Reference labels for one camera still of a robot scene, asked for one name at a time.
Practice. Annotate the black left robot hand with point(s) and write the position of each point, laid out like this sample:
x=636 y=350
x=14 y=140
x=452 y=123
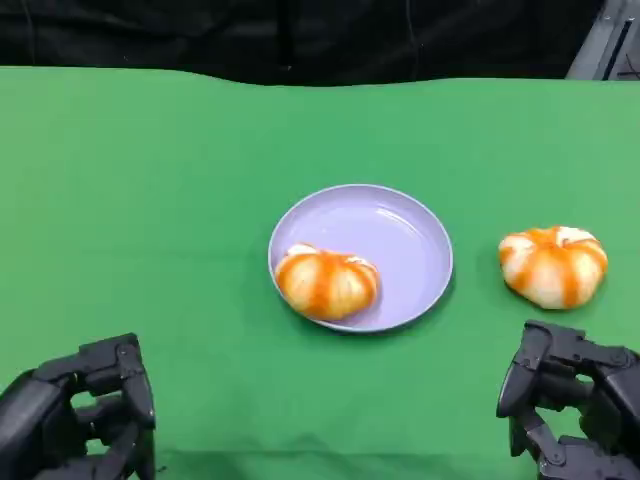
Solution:
x=45 y=420

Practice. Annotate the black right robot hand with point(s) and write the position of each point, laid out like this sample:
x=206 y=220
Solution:
x=575 y=395

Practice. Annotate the orange and white bread roll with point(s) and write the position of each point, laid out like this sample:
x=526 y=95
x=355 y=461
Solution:
x=553 y=266
x=325 y=282

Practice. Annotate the lilac plate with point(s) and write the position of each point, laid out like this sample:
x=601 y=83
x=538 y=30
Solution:
x=395 y=240

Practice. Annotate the green cloth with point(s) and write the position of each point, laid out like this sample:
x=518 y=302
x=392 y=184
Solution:
x=320 y=140

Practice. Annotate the black backdrop curtain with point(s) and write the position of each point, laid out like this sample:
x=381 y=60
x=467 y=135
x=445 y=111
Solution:
x=280 y=35

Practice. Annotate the grey metal frame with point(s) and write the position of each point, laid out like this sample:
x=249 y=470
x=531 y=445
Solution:
x=607 y=42

